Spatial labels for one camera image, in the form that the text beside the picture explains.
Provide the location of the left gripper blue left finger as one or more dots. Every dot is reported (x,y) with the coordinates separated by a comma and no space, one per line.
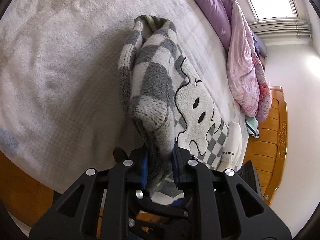
(144,172)

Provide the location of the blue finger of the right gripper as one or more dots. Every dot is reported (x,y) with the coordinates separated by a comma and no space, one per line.
(249,174)

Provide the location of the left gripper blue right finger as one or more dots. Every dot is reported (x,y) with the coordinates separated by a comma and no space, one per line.
(176,163)

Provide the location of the grey white checkered cardigan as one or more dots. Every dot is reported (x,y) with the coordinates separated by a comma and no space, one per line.
(167,102)

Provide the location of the cream white folded garment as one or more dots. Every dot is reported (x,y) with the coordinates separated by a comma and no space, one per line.
(232,149)

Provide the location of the wooden headboard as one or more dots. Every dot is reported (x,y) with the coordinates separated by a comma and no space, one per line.
(268,152)

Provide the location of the striped light pillow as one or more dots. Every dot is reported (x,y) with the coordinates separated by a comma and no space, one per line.
(252,125)

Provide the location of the purple floral duvet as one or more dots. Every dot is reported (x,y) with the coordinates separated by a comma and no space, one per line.
(246,77)

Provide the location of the white floral bed sheet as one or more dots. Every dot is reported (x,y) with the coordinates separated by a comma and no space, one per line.
(60,107)

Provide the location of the blue grey pillow pile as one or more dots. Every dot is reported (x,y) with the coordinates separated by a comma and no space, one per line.
(260,48)

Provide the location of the right grey beige curtain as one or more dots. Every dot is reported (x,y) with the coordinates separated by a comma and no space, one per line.
(283,31)

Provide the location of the wooden bed frame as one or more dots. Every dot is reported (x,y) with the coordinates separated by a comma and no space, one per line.
(24,197)

